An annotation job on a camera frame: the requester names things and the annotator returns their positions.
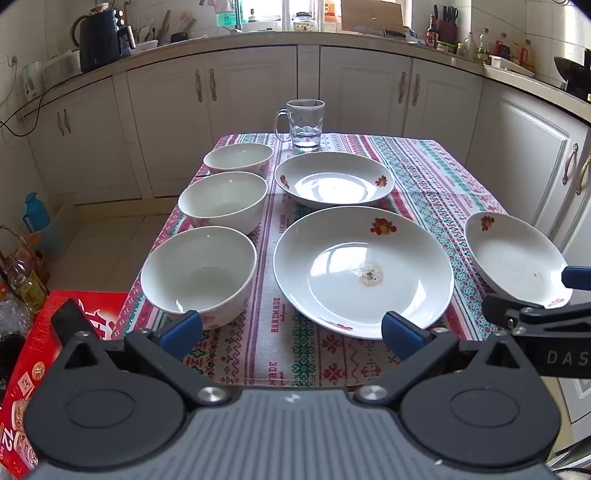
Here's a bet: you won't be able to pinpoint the white utensil holder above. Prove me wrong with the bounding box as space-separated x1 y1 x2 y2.
131 9 160 51

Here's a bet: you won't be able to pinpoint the white countertop appliance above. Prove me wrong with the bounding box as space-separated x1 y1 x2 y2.
44 48 81 88

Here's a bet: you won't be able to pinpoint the medium white fruit-print plate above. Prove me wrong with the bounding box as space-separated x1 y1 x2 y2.
274 151 396 208

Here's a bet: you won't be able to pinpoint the white plastic jug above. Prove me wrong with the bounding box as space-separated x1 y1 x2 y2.
22 61 45 100

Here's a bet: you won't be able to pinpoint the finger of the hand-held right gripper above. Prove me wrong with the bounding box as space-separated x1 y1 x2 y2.
482 294 591 334
562 267 591 291

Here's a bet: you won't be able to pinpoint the white plastic tray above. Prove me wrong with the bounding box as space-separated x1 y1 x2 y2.
488 54 535 78

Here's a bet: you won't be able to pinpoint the white bowl pink flowers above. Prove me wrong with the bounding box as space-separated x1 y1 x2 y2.
203 143 274 177
141 226 258 330
178 172 269 236

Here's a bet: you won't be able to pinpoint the red cardboard box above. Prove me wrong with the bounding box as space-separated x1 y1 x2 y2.
0 290 131 480

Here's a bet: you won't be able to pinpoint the small deep fruit-print plate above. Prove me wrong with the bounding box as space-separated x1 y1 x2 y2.
464 213 574 311

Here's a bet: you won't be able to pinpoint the beige kitchen countertop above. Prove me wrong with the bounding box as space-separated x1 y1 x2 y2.
16 30 591 125

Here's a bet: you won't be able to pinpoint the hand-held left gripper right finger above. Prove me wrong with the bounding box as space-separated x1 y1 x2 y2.
353 311 526 409

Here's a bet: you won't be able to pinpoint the black wok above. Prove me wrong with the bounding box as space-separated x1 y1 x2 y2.
553 56 591 100

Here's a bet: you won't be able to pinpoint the dark knife block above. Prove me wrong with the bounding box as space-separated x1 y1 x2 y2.
434 4 459 44

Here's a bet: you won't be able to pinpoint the brown cardboard box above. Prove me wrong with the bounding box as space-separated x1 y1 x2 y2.
341 0 403 32

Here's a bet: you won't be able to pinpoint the large cooking oil bottle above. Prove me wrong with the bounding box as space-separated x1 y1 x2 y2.
9 251 49 315

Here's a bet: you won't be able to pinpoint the clear glass mug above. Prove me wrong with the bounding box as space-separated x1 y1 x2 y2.
274 98 326 154

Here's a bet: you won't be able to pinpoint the patterned red green tablecloth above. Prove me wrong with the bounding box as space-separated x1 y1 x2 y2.
111 133 509 388

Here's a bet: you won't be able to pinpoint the large white fruit-print plate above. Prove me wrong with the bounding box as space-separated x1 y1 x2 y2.
272 206 455 341

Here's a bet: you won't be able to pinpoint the black electric kettle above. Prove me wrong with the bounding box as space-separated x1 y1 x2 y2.
71 7 132 73

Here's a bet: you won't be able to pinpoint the blue thermos jug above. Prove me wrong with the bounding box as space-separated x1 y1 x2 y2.
23 192 51 232

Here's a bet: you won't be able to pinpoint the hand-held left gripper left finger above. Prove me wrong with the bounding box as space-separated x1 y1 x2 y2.
51 299 232 409

